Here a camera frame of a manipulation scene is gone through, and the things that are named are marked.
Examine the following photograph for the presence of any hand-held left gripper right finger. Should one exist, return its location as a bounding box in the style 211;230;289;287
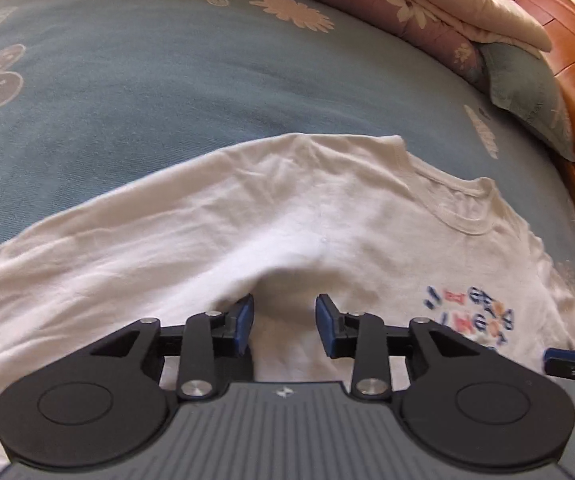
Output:
315;294;481;401

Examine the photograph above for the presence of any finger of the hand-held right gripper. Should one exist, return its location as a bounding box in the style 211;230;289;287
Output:
542;347;575;394

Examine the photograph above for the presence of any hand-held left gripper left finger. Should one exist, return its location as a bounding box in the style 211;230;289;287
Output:
90;294;256;401

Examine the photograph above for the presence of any white long-sleeve printed shirt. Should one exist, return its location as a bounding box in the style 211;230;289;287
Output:
0;132;575;480

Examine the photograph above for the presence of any teal floral pillow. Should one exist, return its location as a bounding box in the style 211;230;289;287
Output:
477;42;575;163

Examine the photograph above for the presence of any folded pink floral quilt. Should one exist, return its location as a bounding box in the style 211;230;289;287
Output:
0;0;554;92

